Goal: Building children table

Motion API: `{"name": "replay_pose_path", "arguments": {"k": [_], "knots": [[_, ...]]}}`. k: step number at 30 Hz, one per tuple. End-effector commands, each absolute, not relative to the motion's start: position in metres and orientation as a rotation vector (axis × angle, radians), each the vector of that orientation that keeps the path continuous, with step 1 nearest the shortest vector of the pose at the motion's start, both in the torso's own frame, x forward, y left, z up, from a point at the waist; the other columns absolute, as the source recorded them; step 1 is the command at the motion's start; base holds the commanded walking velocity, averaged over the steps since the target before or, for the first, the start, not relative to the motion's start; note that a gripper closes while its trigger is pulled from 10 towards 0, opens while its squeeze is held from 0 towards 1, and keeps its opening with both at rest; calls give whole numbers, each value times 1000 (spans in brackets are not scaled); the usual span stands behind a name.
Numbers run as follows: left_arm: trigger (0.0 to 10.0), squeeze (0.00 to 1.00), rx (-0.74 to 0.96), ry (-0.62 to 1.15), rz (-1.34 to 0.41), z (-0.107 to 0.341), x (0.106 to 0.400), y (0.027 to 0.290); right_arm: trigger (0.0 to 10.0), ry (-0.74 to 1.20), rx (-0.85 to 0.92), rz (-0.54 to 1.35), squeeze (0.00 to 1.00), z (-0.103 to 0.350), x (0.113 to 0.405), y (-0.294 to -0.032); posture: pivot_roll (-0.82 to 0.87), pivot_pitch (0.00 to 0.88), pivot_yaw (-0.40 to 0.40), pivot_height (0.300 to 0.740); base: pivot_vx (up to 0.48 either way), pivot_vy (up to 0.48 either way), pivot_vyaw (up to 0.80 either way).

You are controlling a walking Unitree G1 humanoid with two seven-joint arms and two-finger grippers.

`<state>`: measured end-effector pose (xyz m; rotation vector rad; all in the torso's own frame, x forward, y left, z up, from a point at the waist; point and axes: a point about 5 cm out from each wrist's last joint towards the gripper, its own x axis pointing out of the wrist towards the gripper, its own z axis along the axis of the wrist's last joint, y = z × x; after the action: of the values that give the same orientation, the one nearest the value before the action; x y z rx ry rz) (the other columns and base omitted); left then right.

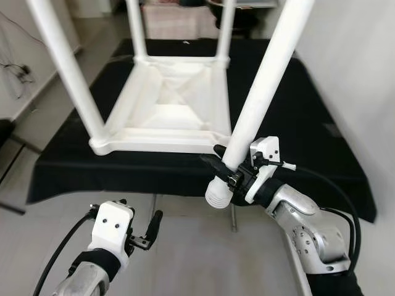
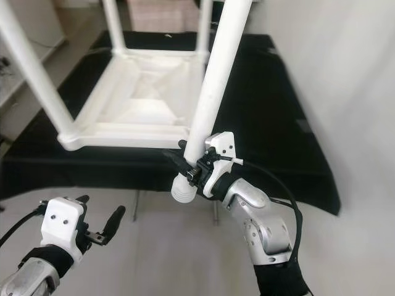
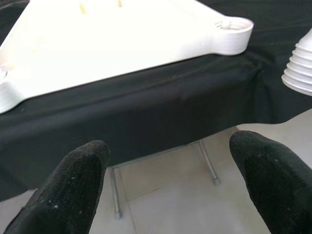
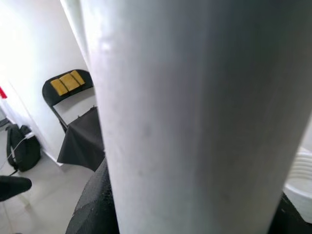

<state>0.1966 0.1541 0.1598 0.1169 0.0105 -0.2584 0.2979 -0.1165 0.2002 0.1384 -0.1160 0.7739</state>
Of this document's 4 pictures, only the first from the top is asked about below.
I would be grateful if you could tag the black chair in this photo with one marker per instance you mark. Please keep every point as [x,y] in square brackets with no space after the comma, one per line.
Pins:
[6,132]

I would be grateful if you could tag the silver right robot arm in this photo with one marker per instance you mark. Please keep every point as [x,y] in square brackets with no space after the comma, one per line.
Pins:
[308,228]

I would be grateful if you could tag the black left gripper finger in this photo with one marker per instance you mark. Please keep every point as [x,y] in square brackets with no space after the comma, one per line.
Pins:
[122,202]
[155,225]

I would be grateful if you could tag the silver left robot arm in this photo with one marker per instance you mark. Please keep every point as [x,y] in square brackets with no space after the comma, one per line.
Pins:
[86,277]

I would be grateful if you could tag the grey metal table frame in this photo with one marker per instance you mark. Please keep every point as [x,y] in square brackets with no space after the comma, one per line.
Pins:
[234,219]

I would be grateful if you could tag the black tablecloth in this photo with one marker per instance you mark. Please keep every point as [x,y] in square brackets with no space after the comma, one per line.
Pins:
[308,123]

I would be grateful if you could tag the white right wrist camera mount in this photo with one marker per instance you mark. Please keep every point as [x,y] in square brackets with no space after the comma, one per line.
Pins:
[265,151]

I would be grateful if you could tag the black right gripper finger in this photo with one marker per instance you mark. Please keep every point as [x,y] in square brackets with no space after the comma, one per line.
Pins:
[216,166]
[220,150]

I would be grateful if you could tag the pink cloth cover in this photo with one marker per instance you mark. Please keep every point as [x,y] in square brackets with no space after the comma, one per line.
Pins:
[179,21]

